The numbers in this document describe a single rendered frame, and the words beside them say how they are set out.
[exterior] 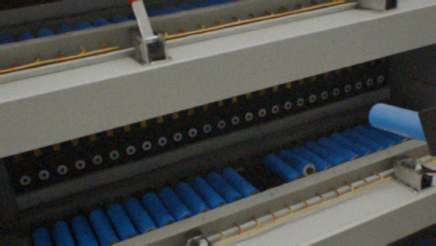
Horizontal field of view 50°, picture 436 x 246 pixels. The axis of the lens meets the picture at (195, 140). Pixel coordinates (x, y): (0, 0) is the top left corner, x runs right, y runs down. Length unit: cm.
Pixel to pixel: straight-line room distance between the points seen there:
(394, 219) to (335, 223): 7
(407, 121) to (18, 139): 29
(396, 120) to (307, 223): 19
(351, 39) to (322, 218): 19
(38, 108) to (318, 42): 27
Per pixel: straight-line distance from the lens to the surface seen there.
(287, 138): 63
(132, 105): 41
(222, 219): 48
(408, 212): 56
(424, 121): 33
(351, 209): 53
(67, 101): 39
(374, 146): 62
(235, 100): 60
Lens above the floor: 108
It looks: 6 degrees down
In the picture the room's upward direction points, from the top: 14 degrees counter-clockwise
